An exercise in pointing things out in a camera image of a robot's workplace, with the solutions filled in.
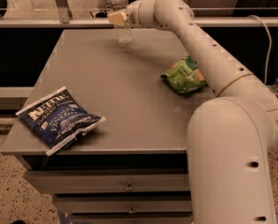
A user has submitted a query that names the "metal railing frame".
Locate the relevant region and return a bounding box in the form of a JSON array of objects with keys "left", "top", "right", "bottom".
[{"left": 0, "top": 0, "right": 278, "bottom": 28}]

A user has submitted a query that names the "clear plastic water bottle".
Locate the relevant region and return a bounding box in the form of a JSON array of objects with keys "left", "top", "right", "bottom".
[{"left": 107, "top": 0, "right": 132, "bottom": 44}]

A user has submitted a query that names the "grey drawer cabinet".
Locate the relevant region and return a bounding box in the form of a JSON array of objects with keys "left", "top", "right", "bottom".
[{"left": 0, "top": 27, "right": 215, "bottom": 224}]

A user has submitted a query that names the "top grey drawer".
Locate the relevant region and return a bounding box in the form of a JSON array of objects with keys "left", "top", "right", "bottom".
[{"left": 24, "top": 169, "right": 189, "bottom": 194}]

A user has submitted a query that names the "blue kettle chip bag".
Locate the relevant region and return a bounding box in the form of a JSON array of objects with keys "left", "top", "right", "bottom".
[{"left": 16, "top": 87, "right": 105, "bottom": 156}]

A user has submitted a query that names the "green rice chip bag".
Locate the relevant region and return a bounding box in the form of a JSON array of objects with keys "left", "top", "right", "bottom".
[{"left": 160, "top": 56, "right": 206, "bottom": 94}]

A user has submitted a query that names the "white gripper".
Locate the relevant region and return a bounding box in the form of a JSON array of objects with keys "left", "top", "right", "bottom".
[{"left": 107, "top": 0, "right": 142, "bottom": 28}]

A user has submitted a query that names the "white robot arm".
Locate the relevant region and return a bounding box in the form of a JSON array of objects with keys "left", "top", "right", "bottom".
[{"left": 108, "top": 0, "right": 278, "bottom": 224}]

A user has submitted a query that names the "bottom grey drawer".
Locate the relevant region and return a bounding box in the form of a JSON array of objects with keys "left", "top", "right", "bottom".
[{"left": 70, "top": 213, "right": 192, "bottom": 224}]

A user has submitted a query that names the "grey drawer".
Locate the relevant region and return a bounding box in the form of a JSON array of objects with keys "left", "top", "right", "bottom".
[
  {"left": 52, "top": 196, "right": 192, "bottom": 214},
  {"left": 24, "top": 169, "right": 189, "bottom": 194},
  {"left": 70, "top": 213, "right": 192, "bottom": 224}
]

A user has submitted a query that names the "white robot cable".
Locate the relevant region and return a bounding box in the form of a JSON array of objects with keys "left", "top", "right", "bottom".
[{"left": 247, "top": 14, "right": 273, "bottom": 86}]

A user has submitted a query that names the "middle grey drawer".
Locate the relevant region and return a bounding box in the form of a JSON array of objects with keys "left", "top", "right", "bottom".
[{"left": 52, "top": 196, "right": 192, "bottom": 214}]

